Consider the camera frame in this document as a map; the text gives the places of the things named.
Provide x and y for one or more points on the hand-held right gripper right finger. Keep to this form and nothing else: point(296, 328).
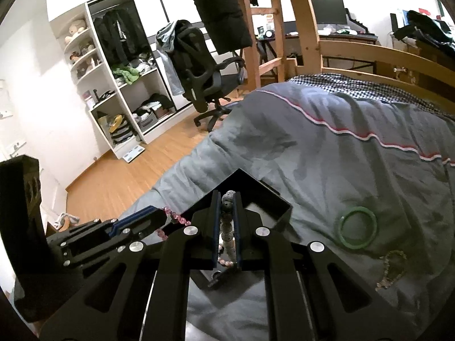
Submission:
point(239, 232)

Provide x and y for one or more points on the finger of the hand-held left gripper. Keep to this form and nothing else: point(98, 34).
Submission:
point(106, 250)
point(137, 218)

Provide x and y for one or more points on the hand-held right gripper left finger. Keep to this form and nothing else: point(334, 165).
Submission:
point(214, 232)

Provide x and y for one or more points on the black jewelry box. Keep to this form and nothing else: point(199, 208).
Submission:
point(272, 213)

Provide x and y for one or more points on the grey slipper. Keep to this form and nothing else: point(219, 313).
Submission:
point(65, 220)

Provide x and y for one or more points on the white bathroom scale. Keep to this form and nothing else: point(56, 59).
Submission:
point(133, 153)

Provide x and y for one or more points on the yellow hat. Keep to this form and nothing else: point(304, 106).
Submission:
point(115, 122)

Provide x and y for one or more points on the green jade bangle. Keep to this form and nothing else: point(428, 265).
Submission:
point(342, 232)

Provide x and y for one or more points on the folded clothes pile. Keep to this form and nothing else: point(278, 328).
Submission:
point(153, 110)

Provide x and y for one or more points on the grey striped duvet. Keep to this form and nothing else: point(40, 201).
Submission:
point(302, 142)

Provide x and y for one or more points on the white open wardrobe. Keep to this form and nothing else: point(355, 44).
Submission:
point(106, 92)

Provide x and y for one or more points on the green cloth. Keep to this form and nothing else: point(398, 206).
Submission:
point(129, 74)

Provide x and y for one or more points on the grey garment on chair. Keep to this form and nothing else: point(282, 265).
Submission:
point(170, 67)

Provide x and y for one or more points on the black office chair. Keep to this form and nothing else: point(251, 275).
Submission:
point(199, 74)

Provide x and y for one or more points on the hanging dark clothes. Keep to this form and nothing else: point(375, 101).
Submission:
point(119, 35)

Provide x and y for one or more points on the checkered bed sheet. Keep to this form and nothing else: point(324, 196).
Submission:
point(355, 85)

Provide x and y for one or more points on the beige plush toy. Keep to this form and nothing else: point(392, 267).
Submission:
point(75, 28)

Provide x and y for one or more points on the dark desk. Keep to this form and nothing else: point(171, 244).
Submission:
point(334, 37)

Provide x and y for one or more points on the hanging black puffer jacket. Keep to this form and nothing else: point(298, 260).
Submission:
point(224, 10)

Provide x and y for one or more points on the black computer monitor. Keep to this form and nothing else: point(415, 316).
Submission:
point(327, 10)

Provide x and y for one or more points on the dark clothing pile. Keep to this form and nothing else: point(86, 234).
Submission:
point(426, 30)

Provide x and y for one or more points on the wooden bed frame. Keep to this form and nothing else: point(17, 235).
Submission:
point(350, 48)

